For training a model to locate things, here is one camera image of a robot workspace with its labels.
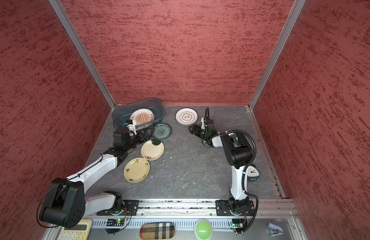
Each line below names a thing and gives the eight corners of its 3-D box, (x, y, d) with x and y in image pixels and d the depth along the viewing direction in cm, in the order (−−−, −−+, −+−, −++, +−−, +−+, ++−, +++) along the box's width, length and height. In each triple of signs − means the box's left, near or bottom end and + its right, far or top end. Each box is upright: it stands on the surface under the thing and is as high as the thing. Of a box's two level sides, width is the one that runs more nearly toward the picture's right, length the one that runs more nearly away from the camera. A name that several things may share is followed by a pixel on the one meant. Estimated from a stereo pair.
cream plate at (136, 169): (121, 182, 84) (120, 181, 82) (128, 158, 93) (127, 157, 92) (147, 182, 84) (146, 181, 83) (151, 158, 94) (151, 157, 92)
